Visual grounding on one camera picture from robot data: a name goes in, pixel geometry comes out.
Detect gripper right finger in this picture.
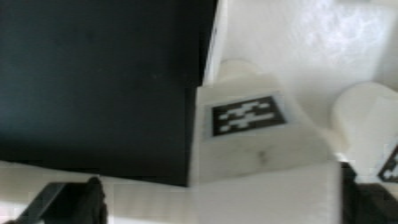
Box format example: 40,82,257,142
340,162,398,224

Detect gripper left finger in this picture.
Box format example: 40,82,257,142
15,177,109,224

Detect white chair leg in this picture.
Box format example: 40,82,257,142
191,60,342,224
333,82,398,184

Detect white chair seat part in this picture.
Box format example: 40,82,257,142
205,0,398,142

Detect white U-shaped fence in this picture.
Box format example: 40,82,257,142
0,161,200,224

